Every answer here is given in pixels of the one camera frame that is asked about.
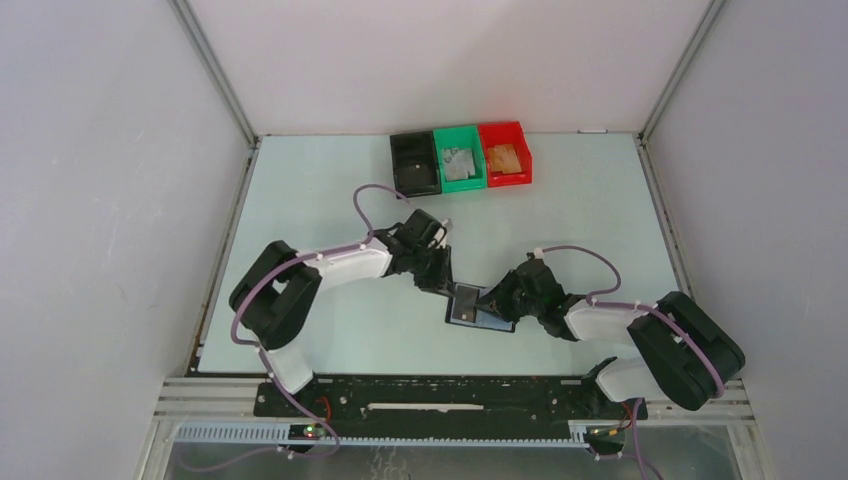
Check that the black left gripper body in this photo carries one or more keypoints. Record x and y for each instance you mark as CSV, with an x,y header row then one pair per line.
x,y
424,256

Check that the aluminium frame rail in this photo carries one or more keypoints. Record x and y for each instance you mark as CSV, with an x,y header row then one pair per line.
x,y
218,408

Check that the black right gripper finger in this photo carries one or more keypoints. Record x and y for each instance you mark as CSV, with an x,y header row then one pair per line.
x,y
501,310
505,290

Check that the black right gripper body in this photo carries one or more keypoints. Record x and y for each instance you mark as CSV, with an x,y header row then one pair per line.
x,y
525,305

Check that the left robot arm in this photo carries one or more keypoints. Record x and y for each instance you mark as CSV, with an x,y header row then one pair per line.
x,y
273,299

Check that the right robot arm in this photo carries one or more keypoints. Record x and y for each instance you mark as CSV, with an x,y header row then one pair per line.
x,y
684,356

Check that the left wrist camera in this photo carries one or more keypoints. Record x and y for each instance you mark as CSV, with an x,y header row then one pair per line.
x,y
424,227

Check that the red storage bin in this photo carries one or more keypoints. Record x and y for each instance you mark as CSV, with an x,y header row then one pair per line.
x,y
502,133

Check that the orange cards in red bin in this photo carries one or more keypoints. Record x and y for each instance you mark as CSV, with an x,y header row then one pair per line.
x,y
504,160

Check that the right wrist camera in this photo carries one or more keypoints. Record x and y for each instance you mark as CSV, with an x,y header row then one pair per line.
x,y
535,260

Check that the green storage bin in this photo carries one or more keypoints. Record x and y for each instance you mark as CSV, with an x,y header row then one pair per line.
x,y
461,137

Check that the card in black bin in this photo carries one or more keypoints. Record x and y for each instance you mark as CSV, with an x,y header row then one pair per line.
x,y
417,175

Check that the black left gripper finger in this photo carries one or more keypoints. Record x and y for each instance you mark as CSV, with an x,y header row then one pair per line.
x,y
443,276
429,280

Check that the black storage bin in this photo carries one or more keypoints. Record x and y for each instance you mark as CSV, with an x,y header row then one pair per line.
x,y
414,147

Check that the black leather card holder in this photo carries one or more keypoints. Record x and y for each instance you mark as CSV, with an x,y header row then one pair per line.
x,y
462,310

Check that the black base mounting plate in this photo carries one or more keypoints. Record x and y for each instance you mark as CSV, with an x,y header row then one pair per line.
x,y
445,407

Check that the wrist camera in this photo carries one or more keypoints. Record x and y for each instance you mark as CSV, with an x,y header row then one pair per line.
x,y
424,227
535,260

